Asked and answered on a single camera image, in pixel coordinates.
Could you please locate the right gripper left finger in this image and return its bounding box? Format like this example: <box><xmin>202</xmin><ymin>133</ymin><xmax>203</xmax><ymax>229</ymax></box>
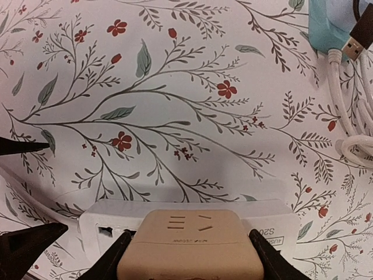
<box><xmin>78</xmin><ymin>230</ymin><xmax>132</xmax><ymax>280</ymax></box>

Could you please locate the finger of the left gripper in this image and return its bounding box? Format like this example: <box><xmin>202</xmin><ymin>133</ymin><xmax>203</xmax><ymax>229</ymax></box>
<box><xmin>1</xmin><ymin>223</ymin><xmax>68</xmax><ymax>279</ymax></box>
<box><xmin>0</xmin><ymin>137</ymin><xmax>49</xmax><ymax>156</ymax></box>

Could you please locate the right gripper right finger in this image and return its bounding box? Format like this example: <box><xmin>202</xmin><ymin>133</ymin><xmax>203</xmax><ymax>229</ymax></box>
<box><xmin>249</xmin><ymin>229</ymin><xmax>310</xmax><ymax>280</ymax></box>

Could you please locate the white power strip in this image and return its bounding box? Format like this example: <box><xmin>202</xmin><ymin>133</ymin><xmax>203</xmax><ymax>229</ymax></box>
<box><xmin>78</xmin><ymin>199</ymin><xmax>300</xmax><ymax>263</ymax></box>

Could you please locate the beige charger plug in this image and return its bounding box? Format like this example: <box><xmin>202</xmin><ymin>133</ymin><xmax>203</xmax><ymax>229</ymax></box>
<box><xmin>117</xmin><ymin>210</ymin><xmax>264</xmax><ymax>279</ymax></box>

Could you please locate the teal blue power strip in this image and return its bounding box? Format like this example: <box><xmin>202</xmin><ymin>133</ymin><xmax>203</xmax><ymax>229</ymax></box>
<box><xmin>308</xmin><ymin>1</ymin><xmax>350</xmax><ymax>54</ymax></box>

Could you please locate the light blue charger plug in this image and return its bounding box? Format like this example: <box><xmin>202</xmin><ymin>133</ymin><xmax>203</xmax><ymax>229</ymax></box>
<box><xmin>326</xmin><ymin>0</ymin><xmax>358</xmax><ymax>32</ymax></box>

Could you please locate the floral table cloth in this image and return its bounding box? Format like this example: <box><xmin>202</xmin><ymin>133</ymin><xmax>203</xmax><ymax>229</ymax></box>
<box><xmin>1</xmin><ymin>1</ymin><xmax>372</xmax><ymax>279</ymax></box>

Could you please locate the white cord of teal strip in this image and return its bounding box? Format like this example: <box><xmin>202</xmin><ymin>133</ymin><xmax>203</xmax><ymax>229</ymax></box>
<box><xmin>328</xmin><ymin>48</ymin><xmax>373</xmax><ymax>169</ymax></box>

